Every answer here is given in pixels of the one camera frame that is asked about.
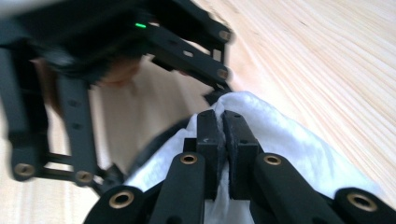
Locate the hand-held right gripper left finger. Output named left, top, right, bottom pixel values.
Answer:
left=195, top=108, right=228, bottom=202

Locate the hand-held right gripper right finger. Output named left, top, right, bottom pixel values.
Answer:
left=221, top=109, right=262, bottom=202

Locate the white wet wipe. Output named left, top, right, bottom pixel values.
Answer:
left=124, top=91, right=384, bottom=224

